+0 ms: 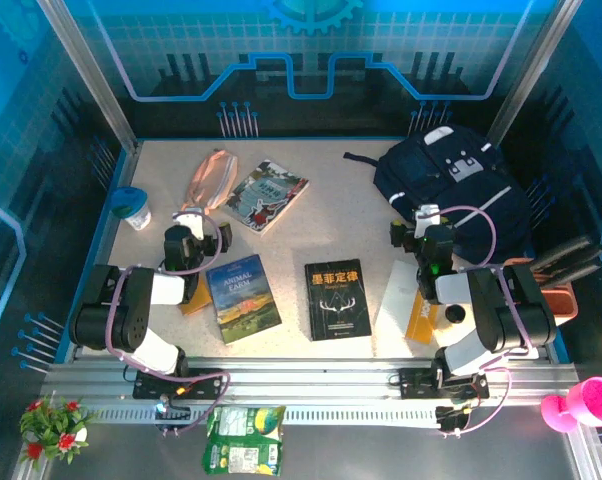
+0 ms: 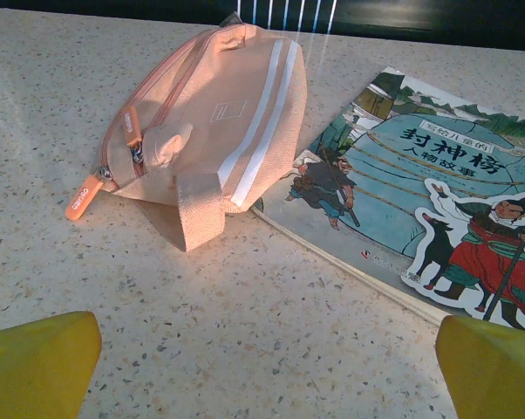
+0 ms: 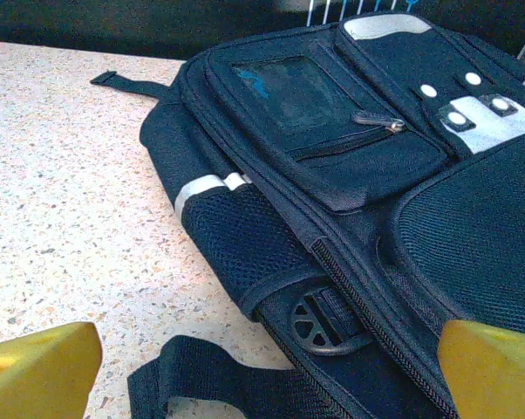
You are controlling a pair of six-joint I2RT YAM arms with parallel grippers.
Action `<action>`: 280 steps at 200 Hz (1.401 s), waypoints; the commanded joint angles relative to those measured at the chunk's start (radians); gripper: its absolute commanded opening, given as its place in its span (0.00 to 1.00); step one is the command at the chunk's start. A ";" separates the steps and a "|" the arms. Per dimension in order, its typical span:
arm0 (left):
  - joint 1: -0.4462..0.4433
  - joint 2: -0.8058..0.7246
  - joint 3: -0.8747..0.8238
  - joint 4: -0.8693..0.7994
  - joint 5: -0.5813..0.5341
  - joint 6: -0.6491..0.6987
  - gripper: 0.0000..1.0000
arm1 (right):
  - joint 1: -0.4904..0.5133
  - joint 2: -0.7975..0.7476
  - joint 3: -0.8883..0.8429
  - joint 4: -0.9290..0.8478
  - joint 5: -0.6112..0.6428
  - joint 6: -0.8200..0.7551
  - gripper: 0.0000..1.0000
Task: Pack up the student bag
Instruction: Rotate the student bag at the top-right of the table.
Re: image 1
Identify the illustrated cover book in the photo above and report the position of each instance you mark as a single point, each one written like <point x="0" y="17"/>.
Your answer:
<point x="266" y="197"/>

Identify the pink pencil case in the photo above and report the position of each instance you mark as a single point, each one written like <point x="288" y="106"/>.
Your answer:
<point x="211" y="177"/>

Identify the white book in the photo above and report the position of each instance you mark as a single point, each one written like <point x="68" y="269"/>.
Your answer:
<point x="396" y="300"/>

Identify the navy blue backpack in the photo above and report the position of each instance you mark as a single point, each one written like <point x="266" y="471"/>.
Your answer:
<point x="421" y="175"/>

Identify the Animal Farm book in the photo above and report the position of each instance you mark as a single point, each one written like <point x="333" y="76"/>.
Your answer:
<point x="243" y="300"/>

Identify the orange booklet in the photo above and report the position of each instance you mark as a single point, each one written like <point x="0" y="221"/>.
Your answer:
<point x="421" y="320"/>

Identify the black book orange title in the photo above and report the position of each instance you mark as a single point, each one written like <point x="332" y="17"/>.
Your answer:
<point x="337" y="300"/>

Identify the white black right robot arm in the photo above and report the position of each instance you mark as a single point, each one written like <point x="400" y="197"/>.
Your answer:
<point x="501" y="310"/>

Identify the green snack bag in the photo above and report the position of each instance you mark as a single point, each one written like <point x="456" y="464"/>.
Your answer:
<point x="243" y="440"/>

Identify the yellow wallet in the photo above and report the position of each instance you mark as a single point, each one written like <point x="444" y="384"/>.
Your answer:
<point x="198" y="302"/>

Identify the white cup blue lid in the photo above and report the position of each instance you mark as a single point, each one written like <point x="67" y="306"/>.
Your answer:
<point x="133" y="210"/>

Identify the small black round cap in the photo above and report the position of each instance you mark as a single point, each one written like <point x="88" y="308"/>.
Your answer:
<point x="454" y="314"/>

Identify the black folder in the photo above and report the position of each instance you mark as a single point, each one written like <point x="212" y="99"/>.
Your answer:
<point x="576" y="272"/>
<point x="566" y="250"/>

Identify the orange file rack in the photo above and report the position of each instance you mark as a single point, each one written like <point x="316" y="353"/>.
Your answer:
<point x="561" y="305"/>

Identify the artificial plant red flowers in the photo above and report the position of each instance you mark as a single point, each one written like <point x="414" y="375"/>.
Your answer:
<point x="56" y="430"/>

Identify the pink goblet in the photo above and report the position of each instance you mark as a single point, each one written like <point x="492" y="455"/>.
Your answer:
<point x="596" y="400"/>

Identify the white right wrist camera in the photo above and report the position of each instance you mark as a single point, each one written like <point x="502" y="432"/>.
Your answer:
<point x="426" y="217"/>

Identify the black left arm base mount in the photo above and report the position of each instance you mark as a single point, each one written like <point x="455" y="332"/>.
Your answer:
<point x="201" y="382"/>

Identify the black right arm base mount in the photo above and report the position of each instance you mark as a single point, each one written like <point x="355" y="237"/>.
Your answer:
<point x="416" y="382"/>

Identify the aluminium mounting rail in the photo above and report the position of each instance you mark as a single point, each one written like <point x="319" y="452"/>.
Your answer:
<point x="306" y="380"/>

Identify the aluminium frame post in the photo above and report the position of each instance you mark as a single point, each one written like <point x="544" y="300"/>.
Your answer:
<point x="531" y="75"/>
<point x="96" y="85"/>

